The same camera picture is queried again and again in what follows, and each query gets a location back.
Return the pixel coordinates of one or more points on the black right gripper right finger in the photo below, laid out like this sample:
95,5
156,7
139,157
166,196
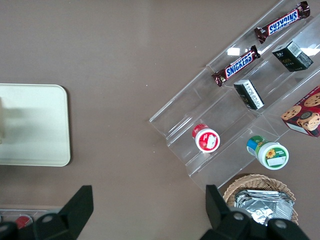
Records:
222,220

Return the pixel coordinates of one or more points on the green blue white-lidded jar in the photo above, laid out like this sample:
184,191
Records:
270,153

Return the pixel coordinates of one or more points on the small dark green box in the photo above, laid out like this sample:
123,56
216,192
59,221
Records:
292,56
248,94

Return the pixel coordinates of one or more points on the Snickers chocolate bar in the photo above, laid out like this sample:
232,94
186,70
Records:
282,22
237,66

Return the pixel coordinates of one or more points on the light tan wicker basket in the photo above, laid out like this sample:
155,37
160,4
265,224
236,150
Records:
252,181

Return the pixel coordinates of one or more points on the clear acrylic stepped display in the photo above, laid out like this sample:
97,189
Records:
190,105

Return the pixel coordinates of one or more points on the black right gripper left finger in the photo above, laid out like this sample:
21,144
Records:
75,212

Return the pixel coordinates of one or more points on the red soda bottle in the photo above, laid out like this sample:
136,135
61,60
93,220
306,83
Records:
23,221

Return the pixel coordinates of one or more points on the red chocolate chip cookie box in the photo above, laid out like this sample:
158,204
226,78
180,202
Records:
305,112

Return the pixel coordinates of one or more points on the clear acrylic bottle rack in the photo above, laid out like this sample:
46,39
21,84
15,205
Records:
37,211

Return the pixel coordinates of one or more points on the silver foil packets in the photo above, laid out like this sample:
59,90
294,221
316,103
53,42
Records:
265,207

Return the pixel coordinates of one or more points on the red white-lidded jar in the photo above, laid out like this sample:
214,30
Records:
206,138

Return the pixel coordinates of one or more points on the cream rectangular tray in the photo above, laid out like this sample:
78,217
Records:
37,125

